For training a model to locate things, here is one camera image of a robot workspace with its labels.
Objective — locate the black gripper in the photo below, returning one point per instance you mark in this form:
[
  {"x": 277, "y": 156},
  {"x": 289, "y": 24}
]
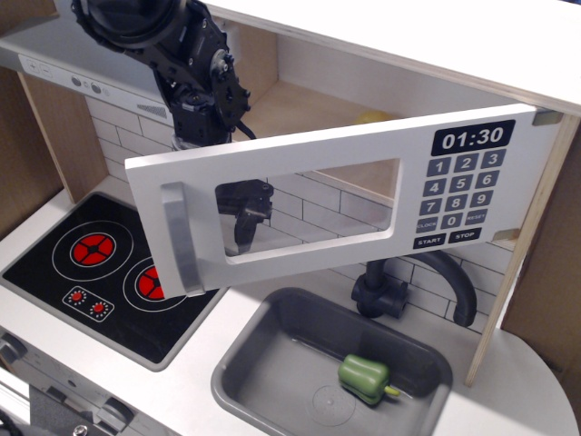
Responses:
[{"x": 250, "y": 202}]

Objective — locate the white toy microwave door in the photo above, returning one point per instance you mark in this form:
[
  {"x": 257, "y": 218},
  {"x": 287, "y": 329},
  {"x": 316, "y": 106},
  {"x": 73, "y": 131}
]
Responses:
[{"x": 351, "y": 194}]

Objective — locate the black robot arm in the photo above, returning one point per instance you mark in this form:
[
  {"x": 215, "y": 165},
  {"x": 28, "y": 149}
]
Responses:
[{"x": 190, "y": 59}]

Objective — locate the wooden microwave cabinet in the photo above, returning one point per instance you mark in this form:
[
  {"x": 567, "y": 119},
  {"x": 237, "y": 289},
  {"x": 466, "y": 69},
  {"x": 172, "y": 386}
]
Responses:
[{"x": 525, "y": 50}]

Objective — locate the dark grey toy faucet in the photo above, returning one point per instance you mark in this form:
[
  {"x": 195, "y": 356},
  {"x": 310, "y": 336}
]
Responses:
[{"x": 376, "y": 293}]

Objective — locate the grey toy sink basin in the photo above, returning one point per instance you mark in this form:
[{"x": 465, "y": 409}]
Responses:
[{"x": 281, "y": 373}]

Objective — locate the black toy stovetop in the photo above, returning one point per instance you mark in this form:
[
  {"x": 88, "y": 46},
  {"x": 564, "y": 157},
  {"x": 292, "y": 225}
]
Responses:
[{"x": 94, "y": 271}]

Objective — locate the yellow toy food item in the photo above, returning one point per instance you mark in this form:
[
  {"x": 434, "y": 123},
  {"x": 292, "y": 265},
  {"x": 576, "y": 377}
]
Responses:
[{"x": 373, "y": 116}]

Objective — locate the green toy bell pepper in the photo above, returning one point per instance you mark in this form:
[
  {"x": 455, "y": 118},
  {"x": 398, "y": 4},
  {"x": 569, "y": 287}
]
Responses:
[{"x": 367, "y": 379}]

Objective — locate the grey oven control panel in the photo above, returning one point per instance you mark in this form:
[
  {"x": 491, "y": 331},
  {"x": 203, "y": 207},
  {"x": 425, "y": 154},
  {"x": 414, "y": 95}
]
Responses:
[{"x": 74, "y": 392}]

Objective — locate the grey range hood panel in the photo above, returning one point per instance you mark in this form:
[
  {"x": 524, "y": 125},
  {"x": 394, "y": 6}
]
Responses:
[{"x": 57, "y": 50}]

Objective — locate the grey microwave door handle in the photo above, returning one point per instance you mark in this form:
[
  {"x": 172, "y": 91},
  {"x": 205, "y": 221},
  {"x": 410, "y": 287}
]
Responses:
[{"x": 180, "y": 272}]

